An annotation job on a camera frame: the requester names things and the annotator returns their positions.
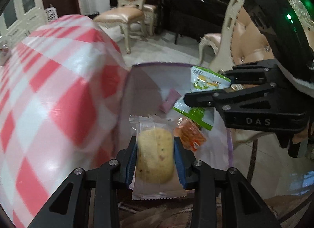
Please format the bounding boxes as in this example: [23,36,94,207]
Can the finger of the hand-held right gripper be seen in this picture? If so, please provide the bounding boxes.
[183,82,309,120]
[217,59,280,88]

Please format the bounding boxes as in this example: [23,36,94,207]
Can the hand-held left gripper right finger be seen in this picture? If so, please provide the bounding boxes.
[173,137,282,228]

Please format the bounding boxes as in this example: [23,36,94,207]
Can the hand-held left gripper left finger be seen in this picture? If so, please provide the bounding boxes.
[27,136,137,228]

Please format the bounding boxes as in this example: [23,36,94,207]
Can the round cookie clear packet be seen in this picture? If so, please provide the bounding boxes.
[129,115,187,200]

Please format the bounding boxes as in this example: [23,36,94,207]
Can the orange bread packet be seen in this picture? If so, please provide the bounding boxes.
[174,116,208,152]

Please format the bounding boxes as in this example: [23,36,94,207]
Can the green yellow snack packet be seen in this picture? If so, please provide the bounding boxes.
[173,93,214,131]

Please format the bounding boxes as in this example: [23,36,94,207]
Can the large purple snack packet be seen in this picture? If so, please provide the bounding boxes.
[159,89,181,113]

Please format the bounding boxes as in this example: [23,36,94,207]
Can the white box purple rim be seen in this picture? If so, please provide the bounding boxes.
[111,62,233,194]

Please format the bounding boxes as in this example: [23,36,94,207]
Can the beige tufted dining chair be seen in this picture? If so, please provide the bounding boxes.
[93,0,157,54]
[199,0,314,145]
[145,0,165,37]

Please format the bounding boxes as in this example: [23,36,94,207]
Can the patterned dark cloth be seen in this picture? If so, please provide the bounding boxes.
[118,194,197,228]

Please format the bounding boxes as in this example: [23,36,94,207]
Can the beige padded stool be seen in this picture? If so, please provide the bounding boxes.
[199,33,224,64]

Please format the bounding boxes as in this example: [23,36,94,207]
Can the black piano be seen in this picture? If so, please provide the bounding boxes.
[156,0,246,44]

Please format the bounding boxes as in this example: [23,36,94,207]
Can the pink checked tablecloth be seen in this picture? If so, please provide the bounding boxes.
[0,15,130,228]

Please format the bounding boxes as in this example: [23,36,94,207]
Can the white low cabinet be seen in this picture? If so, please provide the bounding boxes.
[78,0,111,15]

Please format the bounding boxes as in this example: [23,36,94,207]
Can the white floral teapot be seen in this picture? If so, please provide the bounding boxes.
[0,43,11,67]

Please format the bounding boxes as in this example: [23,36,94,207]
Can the white lattice bin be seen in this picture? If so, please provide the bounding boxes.
[45,7,58,24]

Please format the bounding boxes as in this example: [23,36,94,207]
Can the white wall cabinets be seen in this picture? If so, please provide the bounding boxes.
[0,0,47,39]

